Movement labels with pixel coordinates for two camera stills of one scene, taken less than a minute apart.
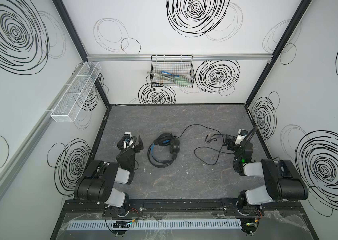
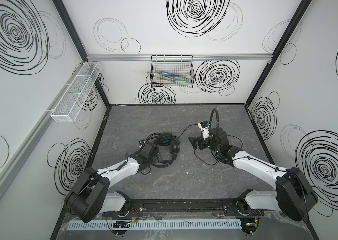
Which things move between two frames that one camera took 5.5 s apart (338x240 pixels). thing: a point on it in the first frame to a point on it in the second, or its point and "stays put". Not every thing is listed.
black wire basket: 172,71 stays put
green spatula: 177,80 stays put
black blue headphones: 164,139 stays put
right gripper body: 239,146 to 200,142
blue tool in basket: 163,72 stays put
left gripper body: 130,146 to 159,144
